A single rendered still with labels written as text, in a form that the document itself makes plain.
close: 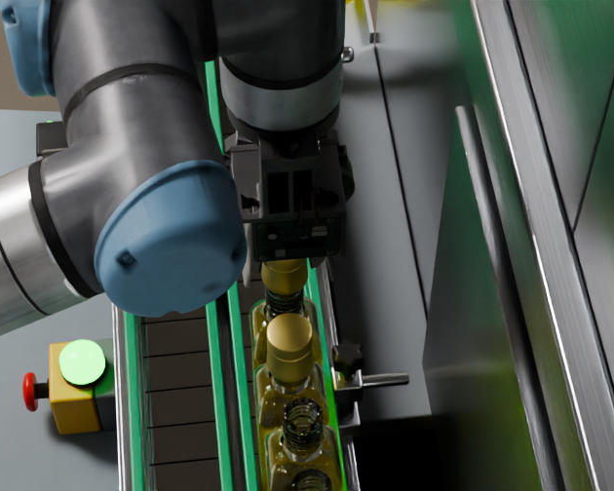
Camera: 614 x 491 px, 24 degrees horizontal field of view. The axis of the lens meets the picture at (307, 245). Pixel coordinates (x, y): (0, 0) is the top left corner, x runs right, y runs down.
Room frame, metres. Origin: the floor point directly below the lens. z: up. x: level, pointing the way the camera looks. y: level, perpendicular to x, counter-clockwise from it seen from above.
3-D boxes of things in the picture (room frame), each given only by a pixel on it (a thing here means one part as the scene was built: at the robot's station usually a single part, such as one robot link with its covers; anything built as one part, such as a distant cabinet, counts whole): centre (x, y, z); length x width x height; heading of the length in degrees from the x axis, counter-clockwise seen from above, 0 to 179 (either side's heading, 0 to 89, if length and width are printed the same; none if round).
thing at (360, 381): (0.62, -0.06, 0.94); 0.07 x 0.04 x 0.13; 97
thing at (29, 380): (0.71, 0.27, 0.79); 0.04 x 0.03 x 0.04; 7
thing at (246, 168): (0.58, 0.01, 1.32); 0.09 x 0.08 x 0.12; 6
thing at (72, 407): (0.71, 0.22, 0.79); 0.07 x 0.07 x 0.07; 7
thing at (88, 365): (0.71, 0.22, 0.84); 0.04 x 0.04 x 0.03
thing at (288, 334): (0.55, 0.01, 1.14); 0.04 x 0.04 x 0.04
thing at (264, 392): (0.55, 0.01, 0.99); 0.06 x 0.06 x 0.21; 7
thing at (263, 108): (0.59, 0.01, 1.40); 0.08 x 0.08 x 0.05
